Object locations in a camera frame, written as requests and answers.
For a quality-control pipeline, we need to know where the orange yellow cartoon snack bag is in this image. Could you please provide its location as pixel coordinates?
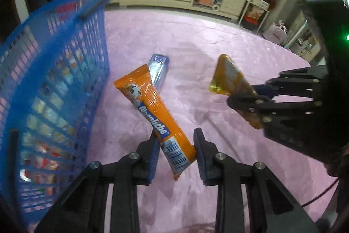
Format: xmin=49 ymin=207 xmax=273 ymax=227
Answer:
xmin=208 ymin=53 xmax=265 ymax=130

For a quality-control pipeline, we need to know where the orange Alpenliebe candy pack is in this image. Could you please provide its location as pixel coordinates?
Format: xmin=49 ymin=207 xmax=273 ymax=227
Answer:
xmin=114 ymin=64 xmax=196 ymax=180

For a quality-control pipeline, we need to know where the blue plastic mesh basket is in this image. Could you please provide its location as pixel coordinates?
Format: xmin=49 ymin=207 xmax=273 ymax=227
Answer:
xmin=1 ymin=0 xmax=110 ymax=227

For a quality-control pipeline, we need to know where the pink white shopping bag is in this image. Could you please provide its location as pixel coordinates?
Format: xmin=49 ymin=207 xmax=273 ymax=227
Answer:
xmin=262 ymin=20 xmax=287 ymax=45

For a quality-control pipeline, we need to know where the pink quilted mat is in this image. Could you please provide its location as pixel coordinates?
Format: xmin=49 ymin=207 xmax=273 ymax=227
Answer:
xmin=87 ymin=9 xmax=334 ymax=220

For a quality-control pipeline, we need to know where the blue silver candy tube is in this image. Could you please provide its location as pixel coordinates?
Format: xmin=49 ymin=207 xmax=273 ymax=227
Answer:
xmin=147 ymin=54 xmax=170 ymax=91

